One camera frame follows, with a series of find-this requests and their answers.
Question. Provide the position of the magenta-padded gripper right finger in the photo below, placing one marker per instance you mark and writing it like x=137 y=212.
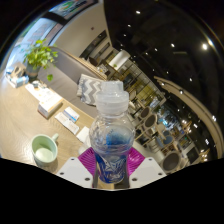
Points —
x=148 y=170

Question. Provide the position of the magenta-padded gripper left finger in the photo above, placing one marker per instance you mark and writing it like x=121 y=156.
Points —
x=76 y=171

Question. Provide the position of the clear blue-labelled drink bottle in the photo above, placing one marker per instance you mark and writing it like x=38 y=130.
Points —
x=111 y=133

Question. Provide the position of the group of dining chairs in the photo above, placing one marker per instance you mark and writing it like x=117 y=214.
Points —
x=171 y=160

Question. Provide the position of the pale green ceramic mug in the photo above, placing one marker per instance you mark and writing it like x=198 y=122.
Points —
x=44 y=150

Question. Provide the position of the flat white leaflet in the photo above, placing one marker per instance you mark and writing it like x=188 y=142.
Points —
x=66 y=124

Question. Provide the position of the small blue white box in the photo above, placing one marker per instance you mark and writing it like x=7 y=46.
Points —
x=71 y=114

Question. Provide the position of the white cardboard box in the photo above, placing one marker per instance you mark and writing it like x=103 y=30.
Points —
x=49 y=106

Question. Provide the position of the grey chevron cushion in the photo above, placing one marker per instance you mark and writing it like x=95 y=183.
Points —
x=88 y=88

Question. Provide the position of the grey wood-trimmed sofa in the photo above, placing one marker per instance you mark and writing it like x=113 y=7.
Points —
x=63 y=71

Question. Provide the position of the teal tissue pack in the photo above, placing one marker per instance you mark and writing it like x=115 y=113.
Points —
x=20 y=81

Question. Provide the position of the green potted plant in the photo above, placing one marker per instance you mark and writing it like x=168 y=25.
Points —
x=38 y=56

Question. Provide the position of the group of ceiling lights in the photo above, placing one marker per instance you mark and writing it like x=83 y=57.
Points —
x=204 y=46

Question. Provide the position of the colourful wall poster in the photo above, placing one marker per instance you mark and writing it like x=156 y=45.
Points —
x=71 y=6

